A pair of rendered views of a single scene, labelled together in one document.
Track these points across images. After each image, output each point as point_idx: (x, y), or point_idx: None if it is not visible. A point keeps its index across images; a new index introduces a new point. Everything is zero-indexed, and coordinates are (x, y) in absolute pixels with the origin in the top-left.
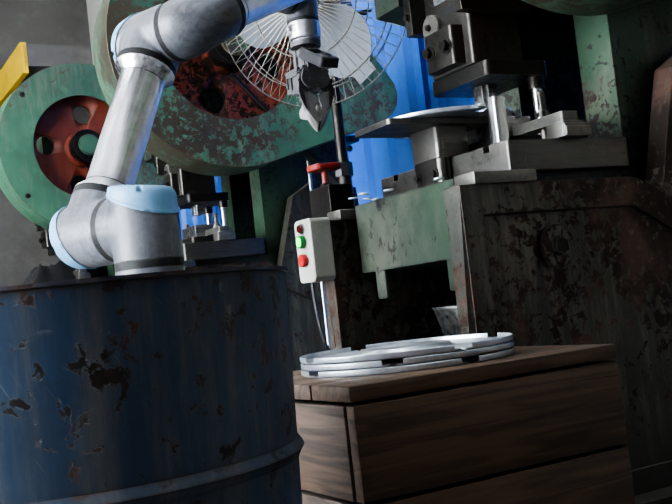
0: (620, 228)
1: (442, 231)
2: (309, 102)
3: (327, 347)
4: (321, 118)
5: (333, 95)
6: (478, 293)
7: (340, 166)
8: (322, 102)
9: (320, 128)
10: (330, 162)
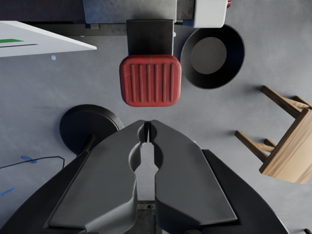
0: None
1: None
2: (194, 168)
3: (177, 22)
4: (139, 127)
5: (24, 203)
6: None
7: (125, 57)
8: (118, 170)
9: (144, 120)
10: (147, 58)
